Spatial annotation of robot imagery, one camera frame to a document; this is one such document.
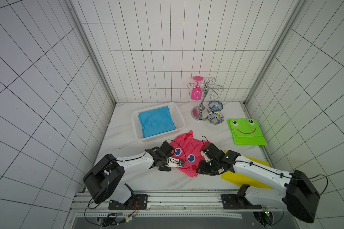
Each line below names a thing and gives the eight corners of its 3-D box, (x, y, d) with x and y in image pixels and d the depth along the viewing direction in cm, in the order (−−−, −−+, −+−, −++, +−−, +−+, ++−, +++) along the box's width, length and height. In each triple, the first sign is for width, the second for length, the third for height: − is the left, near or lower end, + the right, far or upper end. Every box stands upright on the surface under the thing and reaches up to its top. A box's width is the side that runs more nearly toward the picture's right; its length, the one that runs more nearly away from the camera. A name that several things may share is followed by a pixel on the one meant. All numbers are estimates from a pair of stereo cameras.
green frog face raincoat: (235, 145, 96) (236, 143, 94) (227, 120, 110) (228, 118, 109) (266, 145, 96) (267, 143, 94) (254, 120, 110) (255, 118, 109)
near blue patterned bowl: (208, 125, 106) (210, 121, 103) (206, 114, 113) (207, 111, 110) (223, 125, 106) (225, 121, 103) (220, 114, 113) (222, 111, 110)
